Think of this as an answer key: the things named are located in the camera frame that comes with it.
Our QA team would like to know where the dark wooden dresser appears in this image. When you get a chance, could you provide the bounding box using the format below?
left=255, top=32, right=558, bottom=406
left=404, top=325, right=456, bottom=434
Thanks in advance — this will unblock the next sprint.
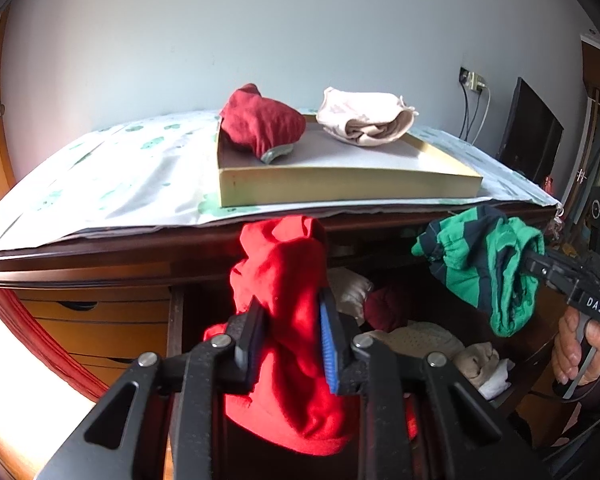
left=0, top=199, right=568, bottom=411

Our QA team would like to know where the beige underwear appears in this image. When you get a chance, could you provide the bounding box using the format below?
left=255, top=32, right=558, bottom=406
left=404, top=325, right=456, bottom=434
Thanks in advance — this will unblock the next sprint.
left=316, top=87, right=419, bottom=148

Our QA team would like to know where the wooden wardrobe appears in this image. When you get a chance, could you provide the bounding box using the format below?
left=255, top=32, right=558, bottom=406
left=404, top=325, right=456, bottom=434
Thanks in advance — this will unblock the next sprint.
left=555, top=30, right=600, bottom=221

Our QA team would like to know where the grey sock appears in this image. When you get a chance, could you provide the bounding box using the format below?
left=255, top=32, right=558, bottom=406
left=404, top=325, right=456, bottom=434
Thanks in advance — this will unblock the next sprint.
left=477, top=365, right=512, bottom=401

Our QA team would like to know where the dark red underwear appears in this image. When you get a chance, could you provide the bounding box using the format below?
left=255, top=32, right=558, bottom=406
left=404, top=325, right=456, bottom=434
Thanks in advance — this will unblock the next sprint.
left=220, top=83, right=307, bottom=166

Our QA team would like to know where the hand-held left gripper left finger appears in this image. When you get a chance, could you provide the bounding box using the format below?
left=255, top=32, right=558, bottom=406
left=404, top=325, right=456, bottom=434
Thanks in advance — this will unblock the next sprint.
left=27, top=296, right=268, bottom=480

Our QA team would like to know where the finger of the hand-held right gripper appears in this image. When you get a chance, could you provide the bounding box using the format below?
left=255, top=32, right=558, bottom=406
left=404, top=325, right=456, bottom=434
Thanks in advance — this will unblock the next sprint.
left=520, top=240, right=579, bottom=304
left=544, top=251, right=594, bottom=282

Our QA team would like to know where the shallow cardboard tray box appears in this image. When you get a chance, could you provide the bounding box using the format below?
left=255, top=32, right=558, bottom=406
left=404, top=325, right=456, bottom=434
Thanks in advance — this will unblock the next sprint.
left=215, top=114, right=483, bottom=209

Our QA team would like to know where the black flat television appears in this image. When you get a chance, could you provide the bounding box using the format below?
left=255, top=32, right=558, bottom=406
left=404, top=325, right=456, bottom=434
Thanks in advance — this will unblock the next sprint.
left=495, top=77, right=565, bottom=196

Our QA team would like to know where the wall socket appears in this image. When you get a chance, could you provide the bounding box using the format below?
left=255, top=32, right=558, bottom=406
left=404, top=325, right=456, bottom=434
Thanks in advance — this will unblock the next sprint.
left=459, top=66, right=487, bottom=92

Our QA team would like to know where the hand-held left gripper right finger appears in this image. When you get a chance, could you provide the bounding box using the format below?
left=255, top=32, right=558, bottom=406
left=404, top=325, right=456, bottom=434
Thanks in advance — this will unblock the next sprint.
left=318, top=286, right=546, bottom=480

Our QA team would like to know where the bright red underwear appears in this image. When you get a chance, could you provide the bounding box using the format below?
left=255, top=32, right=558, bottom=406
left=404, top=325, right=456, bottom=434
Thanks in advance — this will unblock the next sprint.
left=203, top=215, right=361, bottom=457

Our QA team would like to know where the white cable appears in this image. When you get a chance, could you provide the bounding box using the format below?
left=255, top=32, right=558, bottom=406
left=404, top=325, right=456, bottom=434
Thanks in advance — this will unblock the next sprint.
left=472, top=87, right=492, bottom=144

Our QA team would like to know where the dark red rolled cloth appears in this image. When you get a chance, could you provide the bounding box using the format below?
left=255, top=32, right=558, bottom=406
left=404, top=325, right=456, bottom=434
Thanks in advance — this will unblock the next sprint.
left=364, top=287, right=411, bottom=332

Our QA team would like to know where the person's right hand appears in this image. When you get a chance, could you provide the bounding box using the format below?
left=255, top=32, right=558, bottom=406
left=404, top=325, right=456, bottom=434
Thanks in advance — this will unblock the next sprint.
left=551, top=305, right=600, bottom=386

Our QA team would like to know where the green striped underwear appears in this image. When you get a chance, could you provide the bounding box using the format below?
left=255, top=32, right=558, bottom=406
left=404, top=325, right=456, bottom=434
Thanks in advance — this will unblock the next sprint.
left=411, top=205, right=546, bottom=337

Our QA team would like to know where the white folded cloth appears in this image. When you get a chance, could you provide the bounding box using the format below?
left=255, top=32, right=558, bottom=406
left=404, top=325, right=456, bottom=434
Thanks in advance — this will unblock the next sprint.
left=327, top=267, right=374, bottom=318

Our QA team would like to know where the wooden side drawer cabinet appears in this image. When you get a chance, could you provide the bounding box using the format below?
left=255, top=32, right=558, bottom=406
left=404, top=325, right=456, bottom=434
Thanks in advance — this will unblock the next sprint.
left=10, top=285, right=173, bottom=386

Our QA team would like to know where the cloud print tablecloth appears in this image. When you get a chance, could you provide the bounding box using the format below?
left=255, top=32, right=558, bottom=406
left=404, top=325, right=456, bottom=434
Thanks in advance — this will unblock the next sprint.
left=0, top=108, right=563, bottom=252

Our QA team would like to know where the wooden drawer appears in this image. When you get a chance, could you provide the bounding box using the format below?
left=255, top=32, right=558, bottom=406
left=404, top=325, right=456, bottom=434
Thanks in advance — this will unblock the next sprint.
left=166, top=240, right=556, bottom=480

